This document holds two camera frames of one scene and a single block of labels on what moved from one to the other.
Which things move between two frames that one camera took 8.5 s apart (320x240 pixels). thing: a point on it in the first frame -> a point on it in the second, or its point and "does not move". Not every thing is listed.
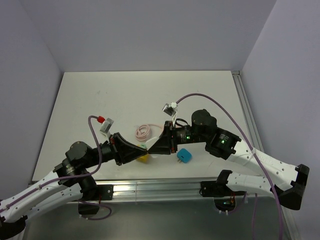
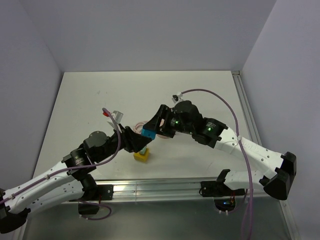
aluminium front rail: (163, 190) does not move
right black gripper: (166, 141) -> (165, 112)
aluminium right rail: (242, 97) does not move
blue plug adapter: (184, 155) -> (151, 133)
